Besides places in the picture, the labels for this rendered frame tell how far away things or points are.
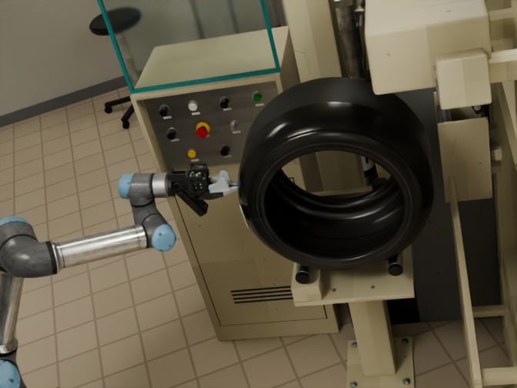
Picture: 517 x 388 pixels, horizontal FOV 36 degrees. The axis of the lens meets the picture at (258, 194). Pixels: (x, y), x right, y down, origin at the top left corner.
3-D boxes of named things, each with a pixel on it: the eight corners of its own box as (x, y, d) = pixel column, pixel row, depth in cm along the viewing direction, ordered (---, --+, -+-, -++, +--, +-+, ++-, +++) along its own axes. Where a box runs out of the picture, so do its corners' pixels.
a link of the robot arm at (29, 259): (4, 261, 206) (178, 222, 226) (-4, 241, 215) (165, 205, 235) (10, 297, 212) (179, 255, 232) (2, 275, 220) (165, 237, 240)
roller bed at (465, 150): (441, 167, 267) (433, 91, 250) (486, 162, 264) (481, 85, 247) (445, 202, 251) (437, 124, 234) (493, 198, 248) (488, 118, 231)
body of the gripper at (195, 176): (205, 177, 227) (164, 178, 229) (209, 201, 232) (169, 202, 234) (208, 162, 233) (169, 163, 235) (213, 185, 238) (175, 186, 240)
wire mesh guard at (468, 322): (461, 312, 293) (445, 159, 253) (466, 312, 293) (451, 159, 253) (488, 541, 222) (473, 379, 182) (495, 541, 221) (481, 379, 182)
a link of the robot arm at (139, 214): (144, 243, 238) (137, 213, 232) (132, 226, 246) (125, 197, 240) (168, 235, 240) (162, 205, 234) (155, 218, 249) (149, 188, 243)
